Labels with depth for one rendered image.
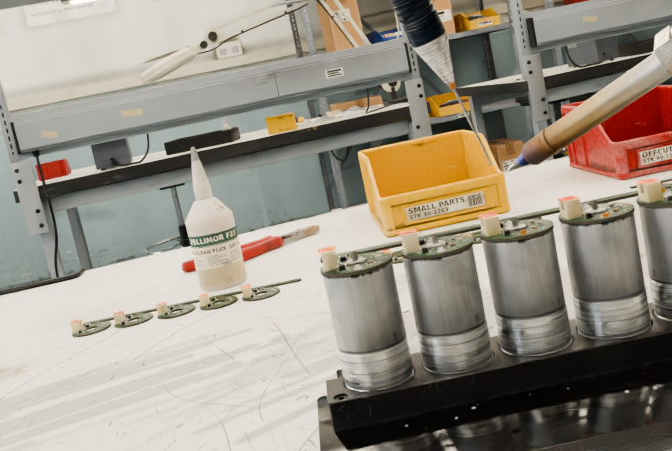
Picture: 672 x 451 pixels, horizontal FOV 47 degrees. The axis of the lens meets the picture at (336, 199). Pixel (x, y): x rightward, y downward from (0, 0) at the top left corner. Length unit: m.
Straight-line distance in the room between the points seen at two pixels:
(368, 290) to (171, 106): 2.33
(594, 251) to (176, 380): 0.21
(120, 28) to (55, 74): 0.45
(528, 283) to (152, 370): 0.22
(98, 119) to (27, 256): 2.35
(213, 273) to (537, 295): 0.32
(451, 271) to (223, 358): 0.18
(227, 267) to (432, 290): 0.30
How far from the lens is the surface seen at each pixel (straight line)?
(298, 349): 0.39
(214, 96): 2.57
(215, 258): 0.55
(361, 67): 2.64
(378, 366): 0.26
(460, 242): 0.27
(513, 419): 0.26
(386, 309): 0.26
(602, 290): 0.28
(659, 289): 0.29
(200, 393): 0.37
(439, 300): 0.26
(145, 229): 4.74
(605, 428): 0.25
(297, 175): 4.76
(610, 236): 0.27
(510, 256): 0.26
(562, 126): 0.24
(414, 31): 0.23
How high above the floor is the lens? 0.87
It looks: 8 degrees down
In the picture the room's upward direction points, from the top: 12 degrees counter-clockwise
